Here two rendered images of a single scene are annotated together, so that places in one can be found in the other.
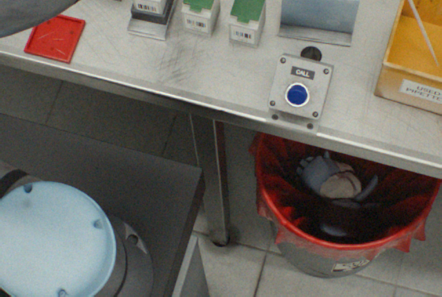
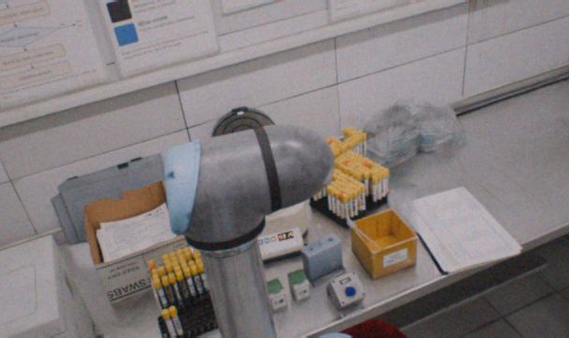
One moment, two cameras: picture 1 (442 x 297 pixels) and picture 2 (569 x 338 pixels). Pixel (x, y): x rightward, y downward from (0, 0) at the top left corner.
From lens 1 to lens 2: 58 cm
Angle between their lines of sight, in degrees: 40
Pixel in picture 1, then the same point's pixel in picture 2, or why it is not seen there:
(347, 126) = (376, 298)
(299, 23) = (319, 275)
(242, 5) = (295, 277)
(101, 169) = not seen: outside the picture
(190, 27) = (276, 307)
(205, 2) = (278, 286)
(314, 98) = (358, 287)
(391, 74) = (377, 258)
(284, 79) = (340, 289)
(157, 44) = not seen: hidden behind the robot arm
